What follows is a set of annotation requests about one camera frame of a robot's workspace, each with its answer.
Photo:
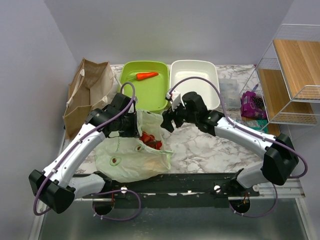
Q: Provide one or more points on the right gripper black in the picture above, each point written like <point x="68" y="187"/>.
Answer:
<point x="167" y="117"/>

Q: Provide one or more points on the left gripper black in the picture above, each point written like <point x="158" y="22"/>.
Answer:
<point x="133" y="132"/>

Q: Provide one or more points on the red cherry tomato bunch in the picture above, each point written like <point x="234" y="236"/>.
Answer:
<point x="151" y="141"/>

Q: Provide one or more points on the green avocado print plastic bag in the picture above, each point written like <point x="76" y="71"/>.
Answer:
<point x="122" y="159"/>

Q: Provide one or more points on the yellow toy bell pepper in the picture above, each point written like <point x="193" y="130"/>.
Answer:
<point x="154" y="166"/>

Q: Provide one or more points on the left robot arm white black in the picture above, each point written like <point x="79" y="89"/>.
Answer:
<point x="55" y="185"/>

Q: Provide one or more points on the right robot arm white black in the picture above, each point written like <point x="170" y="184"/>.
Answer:
<point x="278" y="160"/>

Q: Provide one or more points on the brown jute tote bag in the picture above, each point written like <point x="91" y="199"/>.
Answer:
<point x="93" y="86"/>

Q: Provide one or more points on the green plastic tray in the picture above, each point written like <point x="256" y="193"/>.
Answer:
<point x="150" y="92"/>

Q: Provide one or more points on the white plastic tray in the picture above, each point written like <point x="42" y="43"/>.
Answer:
<point x="181" y="69"/>

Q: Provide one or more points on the orange toy carrot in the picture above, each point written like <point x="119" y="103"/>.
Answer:
<point x="142" y="76"/>

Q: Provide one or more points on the purple snack packet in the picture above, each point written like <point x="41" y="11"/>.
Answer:
<point x="252" y="106"/>

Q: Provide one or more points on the teal snack packet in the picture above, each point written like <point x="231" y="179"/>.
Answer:
<point x="258" y="125"/>

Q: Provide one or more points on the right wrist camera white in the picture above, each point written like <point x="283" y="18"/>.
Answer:
<point x="174" y="97"/>

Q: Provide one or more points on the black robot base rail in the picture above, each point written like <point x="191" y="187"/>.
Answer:
<point x="174" y="190"/>

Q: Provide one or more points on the white wire shelf rack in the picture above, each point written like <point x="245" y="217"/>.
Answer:
<point x="287" y="78"/>

